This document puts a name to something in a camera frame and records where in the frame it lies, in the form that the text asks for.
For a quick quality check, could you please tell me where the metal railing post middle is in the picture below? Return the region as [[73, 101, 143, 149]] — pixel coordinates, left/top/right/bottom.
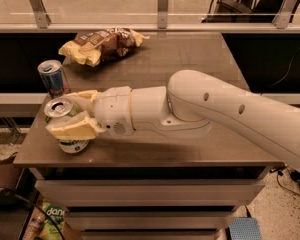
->
[[157, 0, 169, 29]]

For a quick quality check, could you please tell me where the green snack bag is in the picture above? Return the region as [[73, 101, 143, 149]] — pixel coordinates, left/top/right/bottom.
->
[[39, 199, 65, 240]]

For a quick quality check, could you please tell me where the brown yellow chip bag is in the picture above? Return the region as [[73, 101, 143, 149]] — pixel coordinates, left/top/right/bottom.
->
[[58, 27, 149, 67]]

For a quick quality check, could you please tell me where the white green 7up can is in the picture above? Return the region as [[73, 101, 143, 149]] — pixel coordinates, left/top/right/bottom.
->
[[44, 97, 89, 154]]

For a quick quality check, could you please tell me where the plastic bottle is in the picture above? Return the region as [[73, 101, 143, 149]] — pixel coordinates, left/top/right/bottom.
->
[[22, 212, 45, 240]]

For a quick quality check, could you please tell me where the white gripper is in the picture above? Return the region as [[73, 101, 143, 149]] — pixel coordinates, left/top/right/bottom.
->
[[46, 86, 134, 141]]

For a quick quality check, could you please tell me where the metal railing post left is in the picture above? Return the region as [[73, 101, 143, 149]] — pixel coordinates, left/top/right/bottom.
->
[[29, 0, 51, 29]]

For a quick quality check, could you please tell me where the metal railing post right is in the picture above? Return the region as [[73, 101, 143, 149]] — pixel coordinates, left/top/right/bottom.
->
[[272, 0, 299, 29]]

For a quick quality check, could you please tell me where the blue perforated box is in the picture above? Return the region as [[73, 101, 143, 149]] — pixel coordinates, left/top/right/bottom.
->
[[229, 217, 262, 240]]

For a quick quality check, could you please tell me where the grey drawer cabinet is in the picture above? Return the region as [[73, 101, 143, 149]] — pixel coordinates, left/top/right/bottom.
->
[[15, 33, 279, 240]]

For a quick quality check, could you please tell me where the blue silver energy drink can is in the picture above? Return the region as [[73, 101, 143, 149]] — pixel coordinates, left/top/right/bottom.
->
[[38, 60, 70, 98]]

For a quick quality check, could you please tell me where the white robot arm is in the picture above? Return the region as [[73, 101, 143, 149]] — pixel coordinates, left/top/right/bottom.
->
[[44, 70, 300, 173]]

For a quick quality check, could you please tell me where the metal railing post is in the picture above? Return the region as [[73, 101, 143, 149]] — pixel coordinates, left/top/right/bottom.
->
[[29, 0, 51, 29], [272, 0, 299, 29], [157, 0, 169, 29]]

